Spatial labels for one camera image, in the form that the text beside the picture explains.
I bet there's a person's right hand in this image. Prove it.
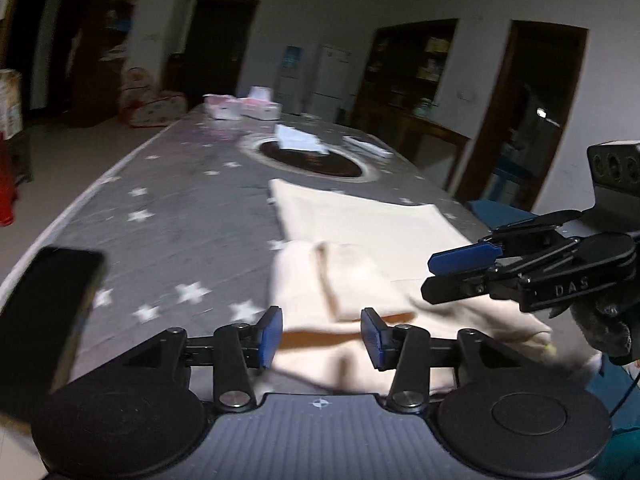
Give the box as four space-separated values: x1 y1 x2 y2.
571 280 640 367

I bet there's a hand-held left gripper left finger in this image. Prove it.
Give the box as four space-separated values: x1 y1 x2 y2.
123 305 284 408

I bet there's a black smartphone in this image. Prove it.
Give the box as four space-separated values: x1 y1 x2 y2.
0 246 109 423

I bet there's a white refrigerator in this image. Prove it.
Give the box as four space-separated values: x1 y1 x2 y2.
307 43 354 122

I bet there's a grey star-printed tablecloth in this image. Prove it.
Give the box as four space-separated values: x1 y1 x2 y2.
0 102 506 391

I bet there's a dark wooden cabinet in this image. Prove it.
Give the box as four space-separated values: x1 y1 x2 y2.
350 18 459 133

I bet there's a pink tissue pack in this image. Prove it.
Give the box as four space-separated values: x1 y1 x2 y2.
239 86 282 121
202 93 242 121

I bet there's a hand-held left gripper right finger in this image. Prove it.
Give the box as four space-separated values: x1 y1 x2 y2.
361 308 507 410

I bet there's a black cable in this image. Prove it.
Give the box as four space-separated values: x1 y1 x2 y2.
609 357 640 417

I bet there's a cardboard box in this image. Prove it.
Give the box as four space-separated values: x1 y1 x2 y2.
0 68 24 141

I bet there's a blue chair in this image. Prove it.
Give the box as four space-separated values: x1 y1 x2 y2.
466 199 541 235

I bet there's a round dark table hotplate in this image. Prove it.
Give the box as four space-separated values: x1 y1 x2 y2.
239 133 382 184

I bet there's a printed child sofa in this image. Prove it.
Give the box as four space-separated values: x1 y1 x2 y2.
119 66 189 128

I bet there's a white paper sheet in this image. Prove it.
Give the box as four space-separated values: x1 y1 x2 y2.
274 123 330 156

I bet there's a wooden side table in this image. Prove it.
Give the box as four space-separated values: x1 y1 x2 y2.
352 100 472 191

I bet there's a red plastic stool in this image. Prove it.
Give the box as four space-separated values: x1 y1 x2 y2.
0 135 23 227

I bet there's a cream garment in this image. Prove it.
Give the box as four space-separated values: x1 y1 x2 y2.
267 177 605 397

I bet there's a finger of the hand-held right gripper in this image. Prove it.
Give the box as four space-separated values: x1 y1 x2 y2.
428 210 585 277
421 237 583 306

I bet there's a dark wooden shelf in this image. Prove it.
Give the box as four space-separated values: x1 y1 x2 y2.
65 0 146 128

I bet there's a blue water dispenser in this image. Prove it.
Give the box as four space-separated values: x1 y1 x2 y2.
276 45 306 113

